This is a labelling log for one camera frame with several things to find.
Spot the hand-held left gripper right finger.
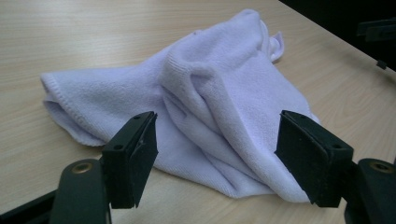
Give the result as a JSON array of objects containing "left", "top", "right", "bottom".
[{"left": 274, "top": 109, "right": 355, "bottom": 209}]

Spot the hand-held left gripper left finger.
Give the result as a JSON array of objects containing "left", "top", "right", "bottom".
[{"left": 100, "top": 110, "right": 159, "bottom": 210}]

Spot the white towel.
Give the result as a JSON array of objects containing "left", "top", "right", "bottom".
[{"left": 40, "top": 8, "right": 321, "bottom": 204}]

